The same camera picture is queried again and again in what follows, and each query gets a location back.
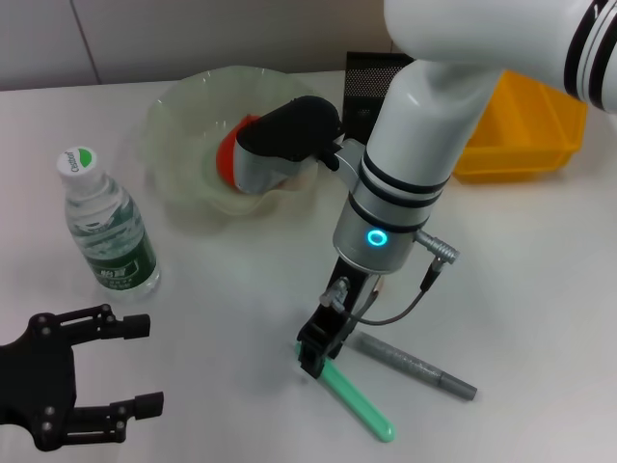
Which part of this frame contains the black mesh pen holder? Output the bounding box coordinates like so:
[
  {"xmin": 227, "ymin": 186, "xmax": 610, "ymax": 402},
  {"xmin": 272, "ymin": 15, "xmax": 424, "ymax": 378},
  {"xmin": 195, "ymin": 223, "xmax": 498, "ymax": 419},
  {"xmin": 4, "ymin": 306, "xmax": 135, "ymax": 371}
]
[{"xmin": 342, "ymin": 51, "xmax": 416, "ymax": 144}]

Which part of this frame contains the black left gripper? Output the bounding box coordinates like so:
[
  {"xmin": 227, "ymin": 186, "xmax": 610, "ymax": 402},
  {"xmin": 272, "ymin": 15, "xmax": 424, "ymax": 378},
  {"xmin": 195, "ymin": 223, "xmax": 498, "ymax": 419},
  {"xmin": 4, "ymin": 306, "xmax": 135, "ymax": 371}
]
[{"xmin": 0, "ymin": 303, "xmax": 166, "ymax": 453}]

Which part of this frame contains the clear water bottle green label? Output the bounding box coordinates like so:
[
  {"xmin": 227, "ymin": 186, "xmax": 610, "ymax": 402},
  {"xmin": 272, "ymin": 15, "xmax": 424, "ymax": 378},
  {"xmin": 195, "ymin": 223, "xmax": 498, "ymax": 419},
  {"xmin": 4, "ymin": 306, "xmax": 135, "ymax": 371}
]
[{"xmin": 55, "ymin": 145, "xmax": 162, "ymax": 304}]

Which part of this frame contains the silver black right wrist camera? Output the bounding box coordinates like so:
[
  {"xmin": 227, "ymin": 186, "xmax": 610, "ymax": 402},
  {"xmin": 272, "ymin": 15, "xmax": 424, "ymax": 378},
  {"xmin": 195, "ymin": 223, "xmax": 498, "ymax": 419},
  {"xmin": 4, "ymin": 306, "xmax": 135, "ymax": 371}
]
[{"xmin": 232, "ymin": 95, "xmax": 345, "ymax": 195}]

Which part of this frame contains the green glass fruit plate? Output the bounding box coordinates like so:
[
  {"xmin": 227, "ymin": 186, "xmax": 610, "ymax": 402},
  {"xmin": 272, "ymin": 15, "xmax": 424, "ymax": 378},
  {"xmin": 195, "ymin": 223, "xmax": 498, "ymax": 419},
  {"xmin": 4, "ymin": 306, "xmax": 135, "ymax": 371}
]
[{"xmin": 146, "ymin": 66, "xmax": 338, "ymax": 228}]

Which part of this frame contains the mint green pen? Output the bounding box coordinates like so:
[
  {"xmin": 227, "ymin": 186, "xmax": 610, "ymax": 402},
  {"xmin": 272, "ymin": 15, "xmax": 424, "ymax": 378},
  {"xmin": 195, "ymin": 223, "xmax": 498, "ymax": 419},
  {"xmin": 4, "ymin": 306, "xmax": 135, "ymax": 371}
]
[{"xmin": 293, "ymin": 340, "xmax": 397, "ymax": 444}]

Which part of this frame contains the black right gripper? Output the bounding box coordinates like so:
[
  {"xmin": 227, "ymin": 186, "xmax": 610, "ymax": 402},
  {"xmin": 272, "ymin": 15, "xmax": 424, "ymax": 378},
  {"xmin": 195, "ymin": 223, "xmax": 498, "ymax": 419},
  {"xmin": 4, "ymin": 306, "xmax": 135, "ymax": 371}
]
[{"xmin": 296, "ymin": 258, "xmax": 383, "ymax": 381}]

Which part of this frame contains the yellow plastic bin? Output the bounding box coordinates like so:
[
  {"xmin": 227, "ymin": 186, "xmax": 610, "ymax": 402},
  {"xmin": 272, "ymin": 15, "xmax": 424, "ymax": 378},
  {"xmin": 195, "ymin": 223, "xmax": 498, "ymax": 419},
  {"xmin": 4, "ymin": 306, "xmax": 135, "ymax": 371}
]
[{"xmin": 452, "ymin": 69, "xmax": 589, "ymax": 184}]

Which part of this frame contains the grey glitter marker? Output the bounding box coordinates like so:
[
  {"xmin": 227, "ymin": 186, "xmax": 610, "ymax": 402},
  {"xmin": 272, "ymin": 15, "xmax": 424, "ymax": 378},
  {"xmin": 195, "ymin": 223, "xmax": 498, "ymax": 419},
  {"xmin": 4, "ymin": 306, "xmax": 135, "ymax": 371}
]
[{"xmin": 351, "ymin": 332, "xmax": 478, "ymax": 401}]

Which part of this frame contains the orange fruit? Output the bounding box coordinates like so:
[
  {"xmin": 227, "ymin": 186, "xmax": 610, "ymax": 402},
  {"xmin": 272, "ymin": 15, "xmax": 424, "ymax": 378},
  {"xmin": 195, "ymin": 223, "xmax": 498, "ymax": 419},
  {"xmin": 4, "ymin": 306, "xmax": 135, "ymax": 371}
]
[{"xmin": 215, "ymin": 114, "xmax": 261, "ymax": 193}]

